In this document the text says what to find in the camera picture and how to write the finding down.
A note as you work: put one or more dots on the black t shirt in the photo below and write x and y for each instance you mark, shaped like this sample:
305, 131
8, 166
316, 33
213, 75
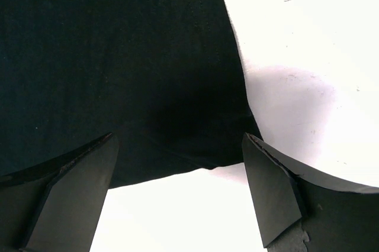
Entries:
164, 76

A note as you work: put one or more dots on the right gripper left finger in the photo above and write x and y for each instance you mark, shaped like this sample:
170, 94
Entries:
56, 205

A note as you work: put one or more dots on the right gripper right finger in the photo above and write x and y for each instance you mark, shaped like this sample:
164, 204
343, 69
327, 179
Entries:
300, 208

